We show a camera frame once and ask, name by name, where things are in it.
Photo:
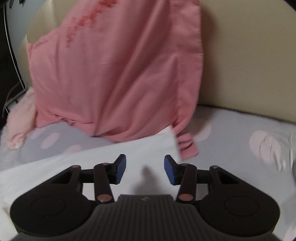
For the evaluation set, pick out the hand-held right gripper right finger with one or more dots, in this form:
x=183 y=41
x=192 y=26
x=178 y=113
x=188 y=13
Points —
x=170 y=170

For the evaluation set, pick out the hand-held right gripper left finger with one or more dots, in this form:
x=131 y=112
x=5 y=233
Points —
x=120 y=168

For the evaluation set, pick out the white t-shirt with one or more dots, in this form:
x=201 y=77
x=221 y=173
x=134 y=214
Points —
x=69 y=160

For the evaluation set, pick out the polka dot bed sheet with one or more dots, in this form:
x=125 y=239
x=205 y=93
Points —
x=231 y=129

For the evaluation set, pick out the dark pink embroidered pillow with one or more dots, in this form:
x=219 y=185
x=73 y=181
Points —
x=115 y=69

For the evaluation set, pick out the light pink pillow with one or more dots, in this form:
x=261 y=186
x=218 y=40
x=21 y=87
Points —
x=20 y=120

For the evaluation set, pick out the black wardrobe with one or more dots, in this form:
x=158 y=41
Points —
x=4 y=46

